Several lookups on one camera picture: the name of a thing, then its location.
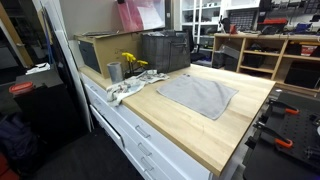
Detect grey microfibre towel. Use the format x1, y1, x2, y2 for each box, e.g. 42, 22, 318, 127
156, 73, 239, 121

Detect white patterned rag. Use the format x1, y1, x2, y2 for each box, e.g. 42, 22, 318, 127
105, 69, 170, 108

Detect yellow artificial flowers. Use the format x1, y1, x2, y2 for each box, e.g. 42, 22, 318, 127
121, 51, 150, 78

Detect grey metal cup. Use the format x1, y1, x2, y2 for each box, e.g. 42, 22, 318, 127
106, 61, 125, 84

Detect white plastic bag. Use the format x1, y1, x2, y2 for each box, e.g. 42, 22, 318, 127
145, 30, 167, 38

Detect brown cardboard box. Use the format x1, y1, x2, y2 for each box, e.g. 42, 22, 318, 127
73, 30, 145, 80

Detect white drawer cabinet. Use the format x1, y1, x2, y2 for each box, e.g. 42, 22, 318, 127
79, 72, 241, 180

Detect white shelving rack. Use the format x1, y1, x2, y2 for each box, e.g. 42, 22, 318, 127
179, 0, 231, 53

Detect clear bin with pink contents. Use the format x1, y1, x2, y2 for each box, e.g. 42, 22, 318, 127
116, 0, 167, 33

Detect white leaning panel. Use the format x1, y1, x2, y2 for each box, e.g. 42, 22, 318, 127
33, 0, 95, 132

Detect wooden shelf unit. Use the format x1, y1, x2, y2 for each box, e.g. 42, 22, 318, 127
211, 32, 320, 98

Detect small parts organizer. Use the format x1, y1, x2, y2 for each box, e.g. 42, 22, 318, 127
228, 9, 258, 32

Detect black side cabinet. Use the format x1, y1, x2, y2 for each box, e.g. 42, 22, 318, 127
13, 68, 88, 141

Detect red and black toolbox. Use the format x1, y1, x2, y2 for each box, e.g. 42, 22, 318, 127
256, 18, 288, 35

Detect black robot cart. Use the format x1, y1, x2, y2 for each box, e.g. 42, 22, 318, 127
242, 88, 320, 180

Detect red lidded container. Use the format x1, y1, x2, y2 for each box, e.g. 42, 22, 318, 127
8, 81, 35, 98

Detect black storage bin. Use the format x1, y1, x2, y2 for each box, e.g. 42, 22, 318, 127
284, 61, 320, 89

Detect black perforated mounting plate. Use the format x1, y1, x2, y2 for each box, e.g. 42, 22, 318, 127
263, 91, 320, 171

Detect dark backpack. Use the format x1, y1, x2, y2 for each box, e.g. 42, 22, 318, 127
0, 113, 41, 174

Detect red and white box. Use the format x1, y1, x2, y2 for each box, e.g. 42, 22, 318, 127
300, 44, 318, 57

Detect wooden board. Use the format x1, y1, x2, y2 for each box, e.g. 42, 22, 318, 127
0, 3, 34, 68

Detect red object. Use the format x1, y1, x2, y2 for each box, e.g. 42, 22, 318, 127
0, 151, 19, 180

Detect silver drawer handle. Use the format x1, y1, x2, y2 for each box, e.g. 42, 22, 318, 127
137, 142, 153, 157
140, 156, 155, 173
134, 124, 152, 139

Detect black clamp orange handle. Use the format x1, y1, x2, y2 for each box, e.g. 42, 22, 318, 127
253, 120, 294, 149
265, 98, 300, 116

